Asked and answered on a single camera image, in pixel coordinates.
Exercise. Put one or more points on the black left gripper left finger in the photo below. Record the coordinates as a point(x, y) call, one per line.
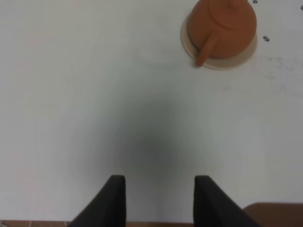
point(108, 208)

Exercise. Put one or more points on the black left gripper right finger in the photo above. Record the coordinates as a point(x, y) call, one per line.
point(214, 208)

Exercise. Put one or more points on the brown clay teapot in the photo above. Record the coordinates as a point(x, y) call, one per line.
point(221, 29)

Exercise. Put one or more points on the beige round teapot coaster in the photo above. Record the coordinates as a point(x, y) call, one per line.
point(217, 64)

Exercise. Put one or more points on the brown chair seat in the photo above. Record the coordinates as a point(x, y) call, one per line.
point(276, 214)

